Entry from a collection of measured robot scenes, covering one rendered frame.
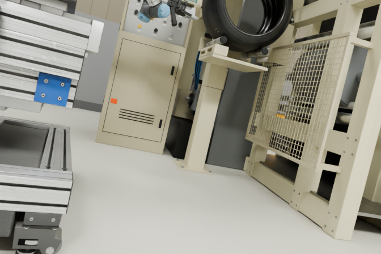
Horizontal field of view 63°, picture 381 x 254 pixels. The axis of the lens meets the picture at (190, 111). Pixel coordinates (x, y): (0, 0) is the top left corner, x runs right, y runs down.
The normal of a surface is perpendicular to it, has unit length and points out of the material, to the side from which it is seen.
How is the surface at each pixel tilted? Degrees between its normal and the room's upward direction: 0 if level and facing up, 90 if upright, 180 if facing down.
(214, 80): 90
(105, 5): 90
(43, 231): 90
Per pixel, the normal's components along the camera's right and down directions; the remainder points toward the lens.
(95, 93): 0.37, 0.13
